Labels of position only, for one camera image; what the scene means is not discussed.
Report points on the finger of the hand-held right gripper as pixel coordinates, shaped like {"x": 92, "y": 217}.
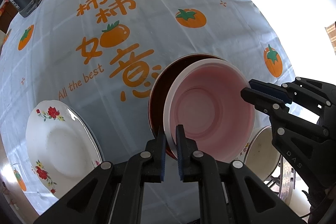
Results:
{"x": 257, "y": 100}
{"x": 267, "y": 91}

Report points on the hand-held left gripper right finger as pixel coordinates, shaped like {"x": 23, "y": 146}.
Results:
{"x": 179, "y": 161}

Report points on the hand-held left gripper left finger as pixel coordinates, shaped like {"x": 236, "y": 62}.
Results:
{"x": 162, "y": 161}

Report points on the white plastic bowl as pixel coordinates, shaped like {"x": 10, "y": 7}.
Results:
{"x": 210, "y": 113}

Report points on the red bowl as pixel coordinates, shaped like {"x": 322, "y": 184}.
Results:
{"x": 157, "y": 98}

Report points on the white plate with red flowers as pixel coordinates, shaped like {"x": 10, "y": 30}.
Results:
{"x": 60, "y": 145}

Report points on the white enamel bowl with flowers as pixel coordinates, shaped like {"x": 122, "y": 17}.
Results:
{"x": 262, "y": 155}

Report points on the persimmon print tablecloth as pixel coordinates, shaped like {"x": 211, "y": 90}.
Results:
{"x": 157, "y": 16}

